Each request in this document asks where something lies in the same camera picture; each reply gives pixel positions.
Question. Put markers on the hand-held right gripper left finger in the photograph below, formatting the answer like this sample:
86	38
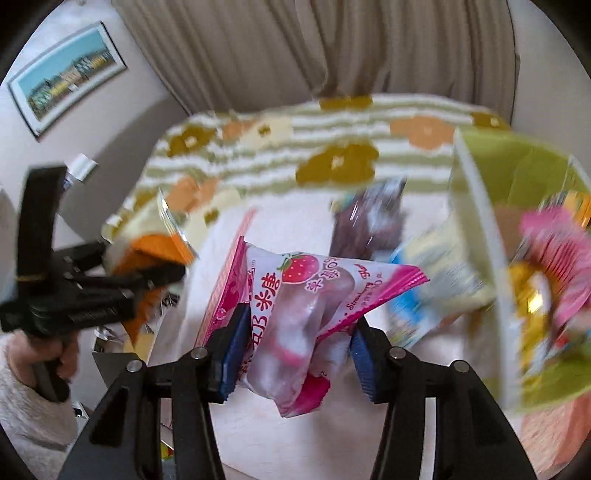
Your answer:
233	353

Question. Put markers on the pink strawberry snack packet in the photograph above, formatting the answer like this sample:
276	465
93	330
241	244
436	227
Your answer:
295	295

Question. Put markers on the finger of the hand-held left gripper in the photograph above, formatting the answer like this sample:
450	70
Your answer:
147	279
85	254

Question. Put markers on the dark snack packet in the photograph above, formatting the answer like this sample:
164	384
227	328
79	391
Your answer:
369	221

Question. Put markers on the person's left hand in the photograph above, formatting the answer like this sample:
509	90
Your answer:
57	355

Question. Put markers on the framed house picture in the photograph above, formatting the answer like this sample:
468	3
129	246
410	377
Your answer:
64	81

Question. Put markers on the beige curtain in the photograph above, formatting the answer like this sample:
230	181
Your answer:
300	46

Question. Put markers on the floral striped blanket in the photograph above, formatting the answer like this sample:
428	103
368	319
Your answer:
323	134

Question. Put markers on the yellow noodle snack packet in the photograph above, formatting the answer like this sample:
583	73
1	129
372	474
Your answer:
526	295

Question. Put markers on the orange snack packet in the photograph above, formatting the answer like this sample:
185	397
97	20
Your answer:
147	249

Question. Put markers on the person's left forearm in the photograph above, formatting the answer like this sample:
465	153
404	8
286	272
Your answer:
32	424

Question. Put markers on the white table cloth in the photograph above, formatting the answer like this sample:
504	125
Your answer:
286	217

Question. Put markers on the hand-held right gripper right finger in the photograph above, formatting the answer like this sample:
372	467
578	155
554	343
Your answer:
364	367

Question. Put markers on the green cardboard box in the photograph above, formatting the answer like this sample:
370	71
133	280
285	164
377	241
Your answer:
480	207

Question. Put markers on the pink striped snack packet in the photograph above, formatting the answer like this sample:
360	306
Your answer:
558	249

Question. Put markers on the blue white snack packet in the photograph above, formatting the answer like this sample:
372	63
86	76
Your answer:
438	272

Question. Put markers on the grey padded headboard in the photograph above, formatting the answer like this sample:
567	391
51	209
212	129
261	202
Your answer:
134	134

